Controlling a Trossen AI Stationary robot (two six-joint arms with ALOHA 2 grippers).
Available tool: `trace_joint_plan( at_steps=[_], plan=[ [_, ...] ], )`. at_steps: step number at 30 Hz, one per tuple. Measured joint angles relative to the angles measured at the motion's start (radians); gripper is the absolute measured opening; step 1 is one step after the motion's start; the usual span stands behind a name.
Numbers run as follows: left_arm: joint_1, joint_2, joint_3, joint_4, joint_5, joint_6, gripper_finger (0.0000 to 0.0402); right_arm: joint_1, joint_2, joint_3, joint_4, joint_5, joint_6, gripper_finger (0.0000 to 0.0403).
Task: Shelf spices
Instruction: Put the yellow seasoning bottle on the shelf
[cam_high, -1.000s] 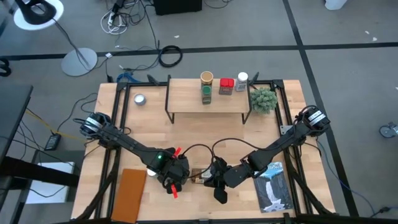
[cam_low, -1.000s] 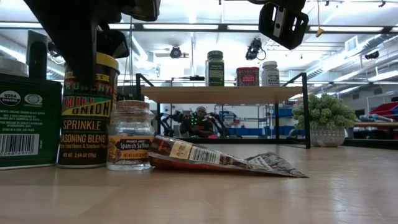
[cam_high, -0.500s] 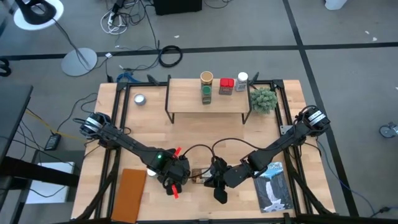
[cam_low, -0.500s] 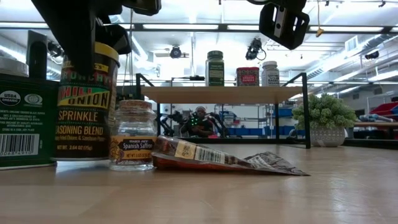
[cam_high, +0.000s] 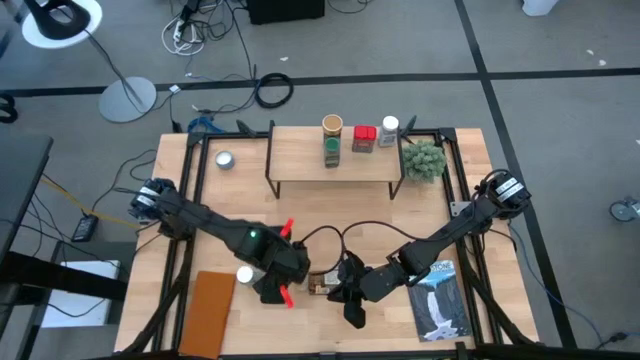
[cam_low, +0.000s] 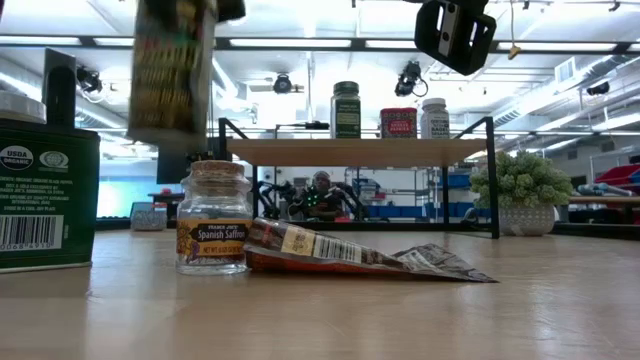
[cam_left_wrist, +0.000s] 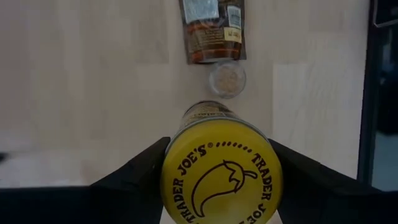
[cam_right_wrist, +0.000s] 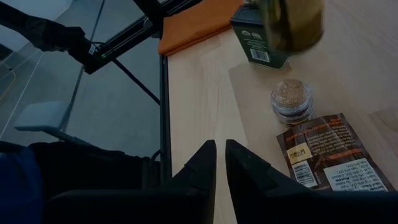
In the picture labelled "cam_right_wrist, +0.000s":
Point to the green black-pepper tin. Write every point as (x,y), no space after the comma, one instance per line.
(258,53)

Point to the black aluminium table frame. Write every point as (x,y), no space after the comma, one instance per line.
(165,124)

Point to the yellow-lid chili onion tin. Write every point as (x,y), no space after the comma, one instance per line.
(295,28)

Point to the black fabric object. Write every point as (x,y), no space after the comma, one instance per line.
(93,168)

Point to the taco seasoning foil packet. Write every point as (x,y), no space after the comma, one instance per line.
(326,146)

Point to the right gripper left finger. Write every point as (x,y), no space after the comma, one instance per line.
(174,205)

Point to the dark blue rounded object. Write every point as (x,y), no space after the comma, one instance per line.
(18,186)

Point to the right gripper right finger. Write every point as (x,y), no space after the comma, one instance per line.
(295,208)

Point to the pale grey box on stand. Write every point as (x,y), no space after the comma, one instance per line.
(43,115)

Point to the small cork-top saffron jar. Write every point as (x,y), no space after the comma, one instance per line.
(290,93)

